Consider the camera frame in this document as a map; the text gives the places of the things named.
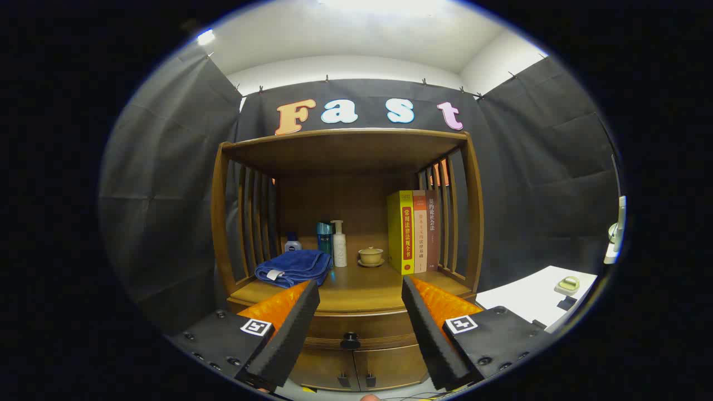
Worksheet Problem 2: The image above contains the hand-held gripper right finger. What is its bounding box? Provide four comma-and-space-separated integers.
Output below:
401, 275, 549, 392

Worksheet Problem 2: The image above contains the blue folded towel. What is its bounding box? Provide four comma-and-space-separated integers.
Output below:
255, 249, 334, 288

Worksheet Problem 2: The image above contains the white pump bottle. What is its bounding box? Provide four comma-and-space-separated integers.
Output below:
330, 220, 348, 268

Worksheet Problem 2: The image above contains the white side cabinet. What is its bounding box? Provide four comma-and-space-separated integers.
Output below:
476, 265, 598, 334

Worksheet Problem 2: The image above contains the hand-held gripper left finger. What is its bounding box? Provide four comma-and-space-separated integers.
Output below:
166, 280, 321, 394

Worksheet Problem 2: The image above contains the wooden cabinet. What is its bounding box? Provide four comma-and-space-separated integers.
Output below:
211, 128, 485, 392

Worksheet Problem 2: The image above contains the wooden cabinet door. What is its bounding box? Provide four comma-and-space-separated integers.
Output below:
354, 345, 429, 390
290, 350, 360, 390

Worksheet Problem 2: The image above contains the teal blue bottle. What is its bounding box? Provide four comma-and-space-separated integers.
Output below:
316, 222, 334, 268

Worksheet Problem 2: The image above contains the white device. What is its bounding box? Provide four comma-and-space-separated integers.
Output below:
604, 196, 627, 265

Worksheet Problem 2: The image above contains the brown book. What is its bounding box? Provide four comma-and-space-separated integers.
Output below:
426, 190, 441, 272

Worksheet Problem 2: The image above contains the thick yellow book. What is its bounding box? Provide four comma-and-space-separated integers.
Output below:
387, 190, 416, 276

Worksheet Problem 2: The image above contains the wooden drawer with black knob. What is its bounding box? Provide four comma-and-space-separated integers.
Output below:
301, 311, 424, 351

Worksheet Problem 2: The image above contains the orange and white book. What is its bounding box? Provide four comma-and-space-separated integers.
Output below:
412, 190, 428, 273

